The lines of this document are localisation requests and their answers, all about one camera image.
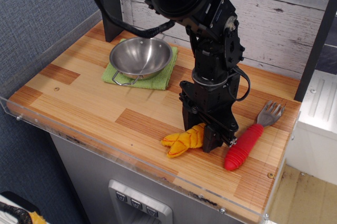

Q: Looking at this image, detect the green cloth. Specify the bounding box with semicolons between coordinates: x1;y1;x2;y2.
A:
101;47;177;90

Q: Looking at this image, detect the clear acrylic guard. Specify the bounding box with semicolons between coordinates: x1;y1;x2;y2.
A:
1;14;300;223

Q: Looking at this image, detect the orange plush fish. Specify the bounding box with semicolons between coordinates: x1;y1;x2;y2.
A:
161;123;206;158

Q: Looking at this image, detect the black right post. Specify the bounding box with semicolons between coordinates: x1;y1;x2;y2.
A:
294;0;336;102

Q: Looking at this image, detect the grey toy fridge cabinet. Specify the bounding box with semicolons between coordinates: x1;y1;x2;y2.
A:
51;135;239;223

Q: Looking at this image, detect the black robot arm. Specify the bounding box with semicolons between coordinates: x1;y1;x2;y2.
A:
145;0;245;152

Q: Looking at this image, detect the white aluminium frame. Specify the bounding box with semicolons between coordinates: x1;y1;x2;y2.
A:
285;70;336;184

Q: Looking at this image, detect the black braided cable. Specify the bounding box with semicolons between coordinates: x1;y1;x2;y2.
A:
0;201;32;224

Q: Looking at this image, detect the silver dispenser panel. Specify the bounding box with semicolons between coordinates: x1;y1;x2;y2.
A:
108;179;173;223

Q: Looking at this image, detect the steel colander bowl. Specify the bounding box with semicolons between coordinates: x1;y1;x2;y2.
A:
110;37;173;86

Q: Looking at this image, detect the black left post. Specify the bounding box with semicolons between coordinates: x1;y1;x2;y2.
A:
95;0;124;43

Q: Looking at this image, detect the black post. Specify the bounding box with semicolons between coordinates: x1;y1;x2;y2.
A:
95;0;124;43
294;0;336;102

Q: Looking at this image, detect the yellow object bottom left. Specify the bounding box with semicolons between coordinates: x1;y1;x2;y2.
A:
29;211;48;224

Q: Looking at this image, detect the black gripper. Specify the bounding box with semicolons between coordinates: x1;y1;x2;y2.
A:
180;74;240;153

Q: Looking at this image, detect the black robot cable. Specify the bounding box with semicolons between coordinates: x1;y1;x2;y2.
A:
85;0;176;39

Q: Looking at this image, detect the red handled fork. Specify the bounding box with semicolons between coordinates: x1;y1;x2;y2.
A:
224;101;285;171

